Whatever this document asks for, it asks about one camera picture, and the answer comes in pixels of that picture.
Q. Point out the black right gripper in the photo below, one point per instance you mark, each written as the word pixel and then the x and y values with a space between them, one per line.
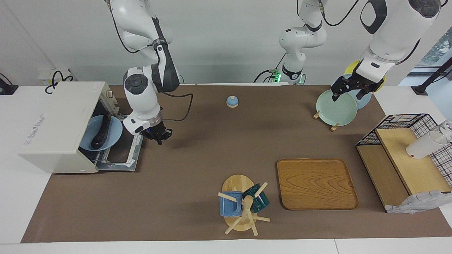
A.
pixel 157 131

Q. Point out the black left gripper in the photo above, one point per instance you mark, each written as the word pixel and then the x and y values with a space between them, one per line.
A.
pixel 356 83

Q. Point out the glass oven door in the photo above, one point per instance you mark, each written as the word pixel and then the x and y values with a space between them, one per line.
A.
pixel 136 151

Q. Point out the light blue serving plate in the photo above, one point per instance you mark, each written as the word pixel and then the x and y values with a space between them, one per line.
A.
pixel 114 132

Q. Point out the dark purple eggplant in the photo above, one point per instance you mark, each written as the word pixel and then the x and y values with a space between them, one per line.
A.
pixel 100 132

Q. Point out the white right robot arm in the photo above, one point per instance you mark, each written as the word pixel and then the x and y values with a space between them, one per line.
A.
pixel 141 91

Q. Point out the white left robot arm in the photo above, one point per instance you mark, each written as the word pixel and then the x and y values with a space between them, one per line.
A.
pixel 395 31

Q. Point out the white toaster oven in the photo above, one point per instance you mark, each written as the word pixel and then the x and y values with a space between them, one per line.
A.
pixel 60 127

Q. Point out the light blue racked plate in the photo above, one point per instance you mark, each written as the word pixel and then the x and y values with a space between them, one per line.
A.
pixel 363 102

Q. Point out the pale green plate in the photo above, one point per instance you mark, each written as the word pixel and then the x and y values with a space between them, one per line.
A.
pixel 335 109

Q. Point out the yellow plate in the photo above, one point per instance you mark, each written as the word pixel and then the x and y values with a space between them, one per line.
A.
pixel 353 67

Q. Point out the wooden plate rack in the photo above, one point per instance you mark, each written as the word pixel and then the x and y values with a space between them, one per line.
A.
pixel 333 127

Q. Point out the brown table mat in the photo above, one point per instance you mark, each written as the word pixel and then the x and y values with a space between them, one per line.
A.
pixel 194 158

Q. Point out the black stand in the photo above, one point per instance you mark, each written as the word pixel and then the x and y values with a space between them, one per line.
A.
pixel 429 79

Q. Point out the small blue bell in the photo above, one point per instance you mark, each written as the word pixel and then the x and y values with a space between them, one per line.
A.
pixel 232 101

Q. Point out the white cup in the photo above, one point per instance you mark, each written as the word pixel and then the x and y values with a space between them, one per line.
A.
pixel 423 146

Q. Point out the wooden mug tree stand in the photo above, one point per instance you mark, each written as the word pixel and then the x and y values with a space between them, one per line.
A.
pixel 237 183

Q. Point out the wooden tray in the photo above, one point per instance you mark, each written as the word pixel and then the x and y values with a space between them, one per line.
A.
pixel 317 183

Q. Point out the blue mug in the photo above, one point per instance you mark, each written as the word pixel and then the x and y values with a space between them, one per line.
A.
pixel 229 206

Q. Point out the clear glass cup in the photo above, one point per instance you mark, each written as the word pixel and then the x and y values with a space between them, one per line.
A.
pixel 447 127

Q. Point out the dark green mug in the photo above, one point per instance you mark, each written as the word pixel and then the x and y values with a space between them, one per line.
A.
pixel 260 201

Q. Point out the white power strip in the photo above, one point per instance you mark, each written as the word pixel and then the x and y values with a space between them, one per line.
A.
pixel 47 76

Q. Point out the white patterned cloth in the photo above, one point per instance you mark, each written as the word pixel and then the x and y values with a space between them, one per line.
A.
pixel 416 204

